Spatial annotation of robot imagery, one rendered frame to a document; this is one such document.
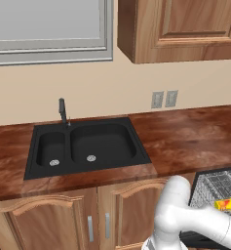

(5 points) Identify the wooden base cupboard door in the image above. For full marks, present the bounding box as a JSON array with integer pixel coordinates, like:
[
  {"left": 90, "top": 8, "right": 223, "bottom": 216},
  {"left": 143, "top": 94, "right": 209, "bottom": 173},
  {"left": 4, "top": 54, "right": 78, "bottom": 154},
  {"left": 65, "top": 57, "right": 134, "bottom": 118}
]
[
  {"left": 96, "top": 177, "right": 170, "bottom": 250},
  {"left": 0, "top": 187, "right": 100, "bottom": 250}
]

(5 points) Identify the black dishwasher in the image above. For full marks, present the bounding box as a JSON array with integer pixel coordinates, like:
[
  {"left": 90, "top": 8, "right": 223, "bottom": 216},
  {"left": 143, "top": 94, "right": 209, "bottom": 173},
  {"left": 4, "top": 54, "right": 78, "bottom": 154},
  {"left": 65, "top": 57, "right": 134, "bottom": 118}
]
[{"left": 179, "top": 165, "right": 231, "bottom": 250}]

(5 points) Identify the black double sink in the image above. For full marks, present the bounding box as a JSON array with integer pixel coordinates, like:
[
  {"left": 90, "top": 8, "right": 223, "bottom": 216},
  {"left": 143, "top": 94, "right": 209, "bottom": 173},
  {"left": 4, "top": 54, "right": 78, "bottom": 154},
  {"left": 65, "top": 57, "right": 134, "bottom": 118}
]
[{"left": 23, "top": 116, "right": 153, "bottom": 181}]

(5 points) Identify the black sink tap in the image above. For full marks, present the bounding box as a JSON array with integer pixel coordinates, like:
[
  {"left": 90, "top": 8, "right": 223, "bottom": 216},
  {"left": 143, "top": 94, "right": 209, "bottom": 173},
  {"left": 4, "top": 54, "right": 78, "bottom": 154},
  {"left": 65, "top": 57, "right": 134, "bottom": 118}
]
[{"left": 58, "top": 97, "right": 72, "bottom": 128}]

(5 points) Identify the grey framed window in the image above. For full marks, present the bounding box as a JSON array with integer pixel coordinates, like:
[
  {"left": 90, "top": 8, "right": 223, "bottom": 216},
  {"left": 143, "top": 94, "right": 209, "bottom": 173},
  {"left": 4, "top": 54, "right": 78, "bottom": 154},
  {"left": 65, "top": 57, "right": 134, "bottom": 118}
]
[{"left": 0, "top": 0, "right": 115, "bottom": 67}]

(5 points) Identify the yellow and red box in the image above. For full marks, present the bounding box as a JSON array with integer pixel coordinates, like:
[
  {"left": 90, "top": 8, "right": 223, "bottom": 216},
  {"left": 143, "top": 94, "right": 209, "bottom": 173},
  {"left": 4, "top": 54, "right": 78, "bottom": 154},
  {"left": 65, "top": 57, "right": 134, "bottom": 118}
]
[{"left": 213, "top": 198, "right": 231, "bottom": 212}]

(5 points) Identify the grey wall socket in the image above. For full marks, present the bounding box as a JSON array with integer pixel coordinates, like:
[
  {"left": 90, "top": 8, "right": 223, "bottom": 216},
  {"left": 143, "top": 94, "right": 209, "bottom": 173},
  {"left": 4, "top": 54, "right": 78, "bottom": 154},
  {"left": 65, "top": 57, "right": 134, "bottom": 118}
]
[
  {"left": 165, "top": 90, "right": 179, "bottom": 108},
  {"left": 151, "top": 91, "right": 165, "bottom": 109}
]

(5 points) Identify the grey cupboard door handle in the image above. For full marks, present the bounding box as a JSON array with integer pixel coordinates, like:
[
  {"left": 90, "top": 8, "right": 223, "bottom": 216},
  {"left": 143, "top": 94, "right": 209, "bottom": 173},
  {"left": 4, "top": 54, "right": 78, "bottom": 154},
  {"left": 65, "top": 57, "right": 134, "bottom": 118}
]
[
  {"left": 104, "top": 212, "right": 111, "bottom": 239},
  {"left": 87, "top": 215, "right": 95, "bottom": 243}
]

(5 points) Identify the wooden wall cupboard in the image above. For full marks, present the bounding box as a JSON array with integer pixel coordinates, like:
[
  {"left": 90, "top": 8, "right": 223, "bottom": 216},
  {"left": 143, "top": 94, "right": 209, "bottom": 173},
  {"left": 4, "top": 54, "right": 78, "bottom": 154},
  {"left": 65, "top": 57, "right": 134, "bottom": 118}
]
[{"left": 116, "top": 0, "right": 231, "bottom": 64}]

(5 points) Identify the grey wire dishwasher rack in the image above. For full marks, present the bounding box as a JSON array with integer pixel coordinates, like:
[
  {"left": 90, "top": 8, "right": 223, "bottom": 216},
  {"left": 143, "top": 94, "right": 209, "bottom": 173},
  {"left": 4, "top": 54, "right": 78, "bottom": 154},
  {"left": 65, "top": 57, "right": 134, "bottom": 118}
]
[{"left": 188, "top": 169, "right": 231, "bottom": 221}]

